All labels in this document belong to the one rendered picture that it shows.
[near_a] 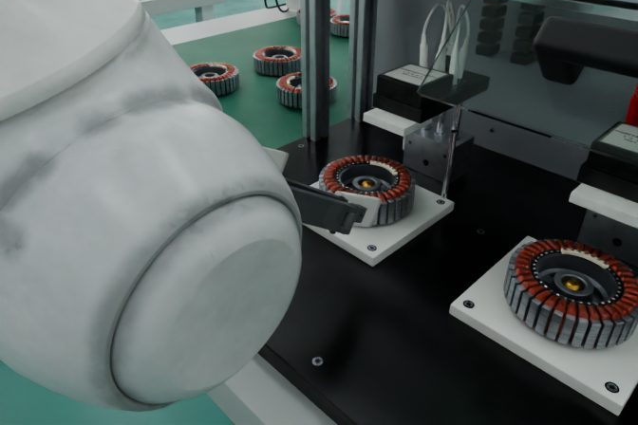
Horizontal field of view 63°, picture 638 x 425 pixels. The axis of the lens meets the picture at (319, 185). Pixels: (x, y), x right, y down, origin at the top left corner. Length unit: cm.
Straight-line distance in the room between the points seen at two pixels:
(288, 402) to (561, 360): 23
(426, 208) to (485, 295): 15
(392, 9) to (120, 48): 71
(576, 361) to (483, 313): 8
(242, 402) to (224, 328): 32
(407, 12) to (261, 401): 59
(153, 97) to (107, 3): 3
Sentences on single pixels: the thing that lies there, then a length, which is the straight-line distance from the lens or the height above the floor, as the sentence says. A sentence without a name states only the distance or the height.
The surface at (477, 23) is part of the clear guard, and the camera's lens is 34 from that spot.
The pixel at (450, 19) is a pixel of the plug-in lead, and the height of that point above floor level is 97.
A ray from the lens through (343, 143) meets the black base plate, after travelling 79.
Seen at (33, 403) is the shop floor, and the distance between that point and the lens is 155.
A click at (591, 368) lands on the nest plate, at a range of 49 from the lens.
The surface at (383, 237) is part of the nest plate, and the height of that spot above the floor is 78.
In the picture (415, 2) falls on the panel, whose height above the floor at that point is 95.
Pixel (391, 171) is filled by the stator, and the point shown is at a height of 82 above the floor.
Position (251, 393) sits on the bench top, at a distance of 47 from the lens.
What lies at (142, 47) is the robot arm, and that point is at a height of 108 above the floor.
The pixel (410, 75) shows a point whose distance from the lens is 62.
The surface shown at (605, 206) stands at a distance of 50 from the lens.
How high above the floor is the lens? 112
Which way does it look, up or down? 31 degrees down
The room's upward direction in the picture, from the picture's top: straight up
